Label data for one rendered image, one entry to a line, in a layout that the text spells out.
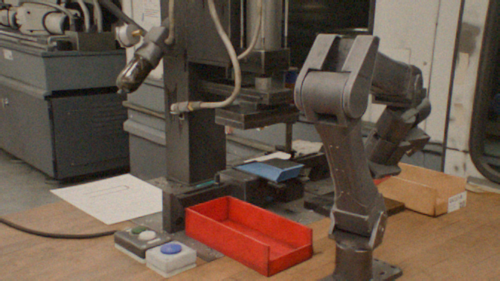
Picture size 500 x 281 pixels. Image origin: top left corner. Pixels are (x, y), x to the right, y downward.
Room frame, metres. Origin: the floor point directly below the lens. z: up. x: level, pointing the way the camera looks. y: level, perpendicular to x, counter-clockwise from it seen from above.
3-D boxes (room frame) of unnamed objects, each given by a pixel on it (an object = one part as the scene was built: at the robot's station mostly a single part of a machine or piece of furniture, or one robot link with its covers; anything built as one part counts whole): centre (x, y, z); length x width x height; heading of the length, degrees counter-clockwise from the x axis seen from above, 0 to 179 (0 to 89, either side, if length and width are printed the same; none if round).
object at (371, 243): (0.95, -0.18, 1.00); 0.09 x 0.06 x 0.06; 54
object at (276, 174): (1.30, -0.04, 1.00); 0.15 x 0.07 x 0.03; 42
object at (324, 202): (1.29, -0.25, 0.91); 0.17 x 0.16 x 0.02; 132
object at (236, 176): (1.34, -0.03, 0.98); 0.20 x 0.10 x 0.01; 132
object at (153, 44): (1.46, 0.25, 1.25); 0.19 x 0.07 x 0.19; 132
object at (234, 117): (1.38, 0.03, 1.22); 0.26 x 0.18 x 0.30; 42
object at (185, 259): (1.00, 0.14, 0.90); 0.07 x 0.07 x 0.06; 42
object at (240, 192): (1.34, -0.03, 0.94); 0.20 x 0.10 x 0.07; 132
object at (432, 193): (1.39, -0.38, 0.93); 0.25 x 0.13 x 0.08; 42
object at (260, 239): (1.08, 0.01, 0.93); 0.25 x 0.12 x 0.06; 42
